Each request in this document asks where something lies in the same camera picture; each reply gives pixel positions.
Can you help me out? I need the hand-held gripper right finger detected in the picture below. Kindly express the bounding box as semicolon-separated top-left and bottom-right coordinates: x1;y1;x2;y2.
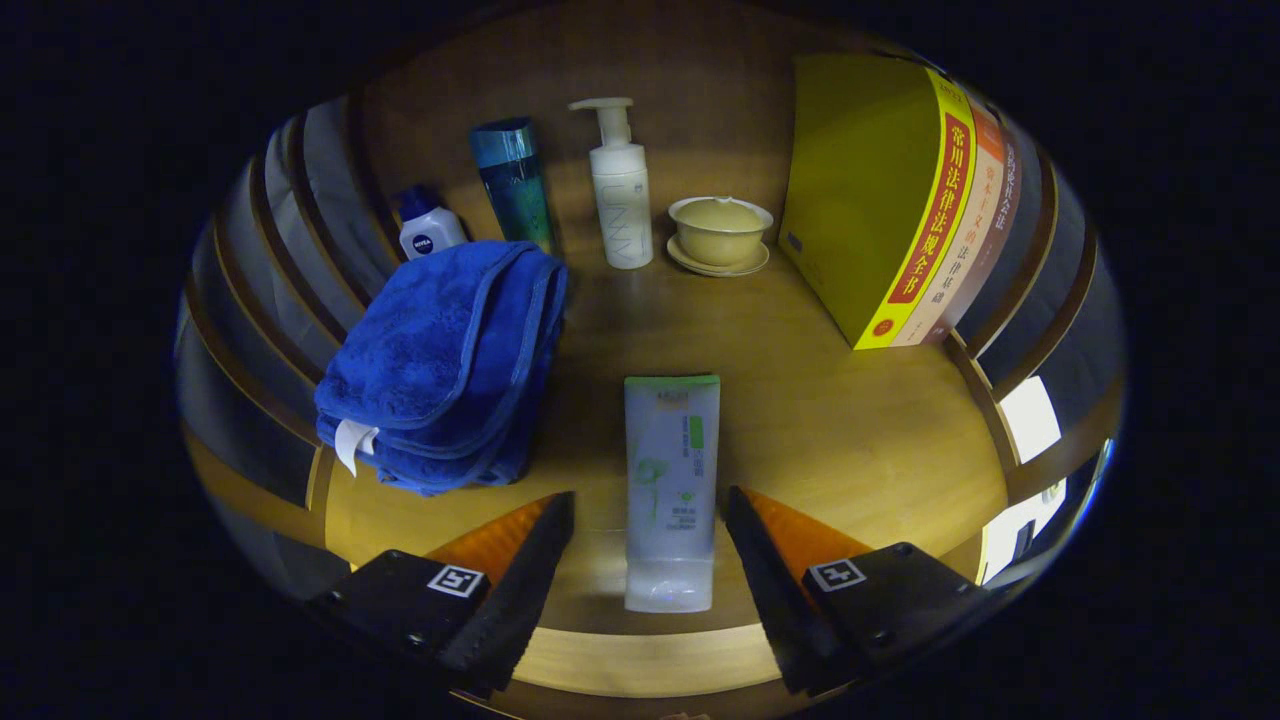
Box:
724;485;1002;698

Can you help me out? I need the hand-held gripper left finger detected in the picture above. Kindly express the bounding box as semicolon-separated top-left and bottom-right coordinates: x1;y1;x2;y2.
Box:
303;490;578;700

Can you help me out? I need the white and green squeeze tube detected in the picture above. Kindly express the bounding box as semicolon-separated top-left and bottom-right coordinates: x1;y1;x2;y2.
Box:
622;374;723;614

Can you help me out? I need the wooden countertop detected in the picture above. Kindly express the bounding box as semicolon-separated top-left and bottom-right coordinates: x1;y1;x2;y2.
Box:
322;228;1011;701

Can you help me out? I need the wooden cabinet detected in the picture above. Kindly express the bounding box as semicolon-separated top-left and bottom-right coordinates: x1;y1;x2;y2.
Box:
175;8;1128;717

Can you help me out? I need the folded blue towel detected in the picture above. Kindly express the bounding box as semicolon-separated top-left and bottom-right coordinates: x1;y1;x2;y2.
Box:
313;238;570;498

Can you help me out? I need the beige saucer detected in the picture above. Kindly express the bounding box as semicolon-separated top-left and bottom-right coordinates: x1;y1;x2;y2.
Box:
665;236;772;279

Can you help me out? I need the beige tea bowl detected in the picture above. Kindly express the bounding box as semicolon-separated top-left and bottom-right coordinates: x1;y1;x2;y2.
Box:
668;196;775;268

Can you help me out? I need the small white bottle blue cap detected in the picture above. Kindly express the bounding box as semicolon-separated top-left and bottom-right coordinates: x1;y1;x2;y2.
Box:
396;185;470;262

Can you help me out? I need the orange and white book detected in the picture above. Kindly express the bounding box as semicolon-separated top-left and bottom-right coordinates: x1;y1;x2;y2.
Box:
890;95;1007;349

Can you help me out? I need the yellow book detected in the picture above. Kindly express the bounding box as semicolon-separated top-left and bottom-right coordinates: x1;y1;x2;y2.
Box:
777;52;978;352

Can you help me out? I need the white pump bottle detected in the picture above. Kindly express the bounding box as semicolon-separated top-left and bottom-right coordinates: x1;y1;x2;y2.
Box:
568;97;656;271

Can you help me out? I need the teal bottle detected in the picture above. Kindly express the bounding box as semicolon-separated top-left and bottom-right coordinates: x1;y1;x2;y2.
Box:
469;117;558;257

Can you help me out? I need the brown book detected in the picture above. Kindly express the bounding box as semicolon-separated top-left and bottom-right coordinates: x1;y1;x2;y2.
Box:
920;130;1024;345

